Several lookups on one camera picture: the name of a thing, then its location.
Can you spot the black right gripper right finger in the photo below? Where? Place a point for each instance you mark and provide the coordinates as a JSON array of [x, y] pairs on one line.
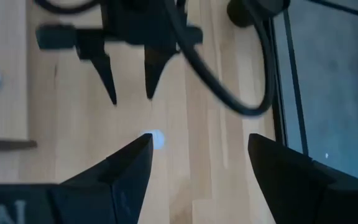
[[297, 193]]

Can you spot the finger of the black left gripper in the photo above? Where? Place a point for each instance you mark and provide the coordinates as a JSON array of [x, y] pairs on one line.
[[102, 68], [154, 68]]

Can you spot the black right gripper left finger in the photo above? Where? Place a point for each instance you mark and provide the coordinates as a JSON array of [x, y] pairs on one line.
[[123, 186]]

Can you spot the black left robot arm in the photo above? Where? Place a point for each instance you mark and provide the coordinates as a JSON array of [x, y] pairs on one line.
[[253, 9]]

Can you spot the light wooden shelf board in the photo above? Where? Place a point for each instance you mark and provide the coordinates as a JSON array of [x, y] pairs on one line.
[[8, 102]]

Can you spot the black divider bar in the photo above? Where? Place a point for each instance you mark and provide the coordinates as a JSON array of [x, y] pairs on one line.
[[8, 145]]

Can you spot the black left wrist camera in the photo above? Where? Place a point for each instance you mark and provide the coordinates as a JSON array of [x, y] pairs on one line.
[[56, 36]]

